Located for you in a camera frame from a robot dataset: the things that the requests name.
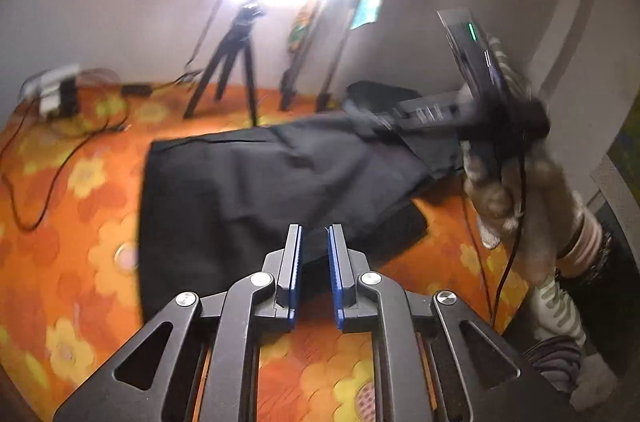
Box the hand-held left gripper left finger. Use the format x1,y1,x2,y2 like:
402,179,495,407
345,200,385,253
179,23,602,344
52,223,305,422

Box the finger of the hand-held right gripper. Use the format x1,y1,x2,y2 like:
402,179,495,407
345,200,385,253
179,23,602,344
344,95,463,138

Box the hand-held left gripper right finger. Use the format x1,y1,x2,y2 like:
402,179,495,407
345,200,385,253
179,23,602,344
327,223,576,422

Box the black pants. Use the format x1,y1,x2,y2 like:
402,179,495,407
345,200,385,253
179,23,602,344
137,112,466,319

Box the person's right forearm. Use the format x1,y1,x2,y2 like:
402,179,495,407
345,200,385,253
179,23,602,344
555,202,640,300

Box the stack of folded dark pants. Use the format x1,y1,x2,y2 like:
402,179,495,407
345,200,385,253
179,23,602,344
345,80,426,114

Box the person's right hand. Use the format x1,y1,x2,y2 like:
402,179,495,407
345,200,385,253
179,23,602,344
461,146,584,286

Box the tall folded metal tripod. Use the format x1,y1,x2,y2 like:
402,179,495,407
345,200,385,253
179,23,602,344
277,0,401,114

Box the small black tripod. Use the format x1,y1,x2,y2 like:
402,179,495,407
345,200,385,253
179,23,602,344
182,0,267,128

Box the orange floral bedsheet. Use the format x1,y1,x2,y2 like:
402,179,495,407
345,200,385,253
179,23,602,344
0,80,532,422

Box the green striped white pillow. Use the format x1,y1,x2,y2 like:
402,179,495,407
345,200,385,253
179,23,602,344
527,152,640,348

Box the person's striped clothing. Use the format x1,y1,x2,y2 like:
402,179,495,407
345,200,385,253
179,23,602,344
522,334,584,396

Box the black power adapter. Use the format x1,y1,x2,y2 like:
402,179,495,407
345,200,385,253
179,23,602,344
40,81,79,119

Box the white power strip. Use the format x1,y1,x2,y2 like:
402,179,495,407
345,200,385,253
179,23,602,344
22,65,82,96

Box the black lamp cable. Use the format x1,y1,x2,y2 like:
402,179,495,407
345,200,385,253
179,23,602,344
120,0,224,98

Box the thin black cable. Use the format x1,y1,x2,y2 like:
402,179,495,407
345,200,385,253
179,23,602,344
0,87,132,232

